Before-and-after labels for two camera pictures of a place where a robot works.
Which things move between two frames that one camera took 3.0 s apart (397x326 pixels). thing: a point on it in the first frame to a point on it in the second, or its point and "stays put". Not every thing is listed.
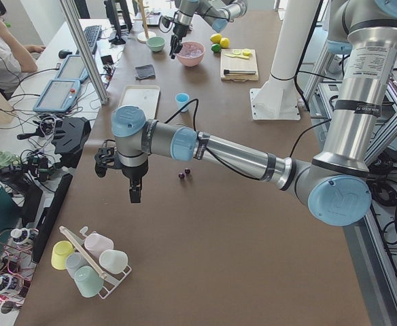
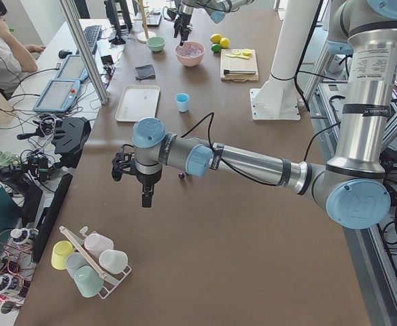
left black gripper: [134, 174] to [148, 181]
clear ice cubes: [191, 49] stays put
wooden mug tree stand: [143, 37] stays put
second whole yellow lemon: [215, 38] stays put
